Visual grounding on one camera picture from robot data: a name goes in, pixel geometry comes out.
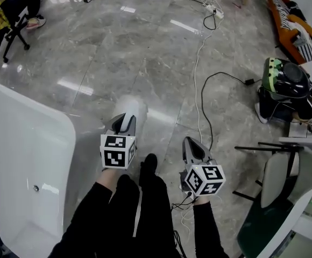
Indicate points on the white flat box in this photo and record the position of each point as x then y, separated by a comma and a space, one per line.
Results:
298, 130

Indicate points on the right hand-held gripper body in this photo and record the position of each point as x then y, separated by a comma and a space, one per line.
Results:
204, 180

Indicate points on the black metal frame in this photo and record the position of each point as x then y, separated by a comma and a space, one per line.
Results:
269, 148

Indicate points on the black white striped cushion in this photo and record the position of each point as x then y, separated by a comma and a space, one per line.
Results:
308, 50

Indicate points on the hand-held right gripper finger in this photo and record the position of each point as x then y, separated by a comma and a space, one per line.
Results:
205, 156
187, 150

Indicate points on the white power strip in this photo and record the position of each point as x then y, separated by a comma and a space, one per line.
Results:
215, 11

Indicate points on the person's left forearm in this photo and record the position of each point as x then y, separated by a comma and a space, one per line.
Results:
91, 206

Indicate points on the person's black clothed body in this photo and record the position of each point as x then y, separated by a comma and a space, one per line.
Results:
150, 214

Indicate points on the person's black shoe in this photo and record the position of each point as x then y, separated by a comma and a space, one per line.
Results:
151, 161

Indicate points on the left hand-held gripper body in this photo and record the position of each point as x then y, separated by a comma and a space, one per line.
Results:
117, 154

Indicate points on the black office chair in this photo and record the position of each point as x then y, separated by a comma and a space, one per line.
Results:
16, 34

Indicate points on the white bathtub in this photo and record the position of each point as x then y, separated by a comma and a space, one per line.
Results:
24, 133

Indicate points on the person's right forearm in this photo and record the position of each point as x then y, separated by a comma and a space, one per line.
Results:
205, 224

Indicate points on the white counter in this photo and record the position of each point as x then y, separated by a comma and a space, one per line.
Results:
306, 219

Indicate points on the orange sofa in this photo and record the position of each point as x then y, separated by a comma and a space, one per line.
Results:
282, 34

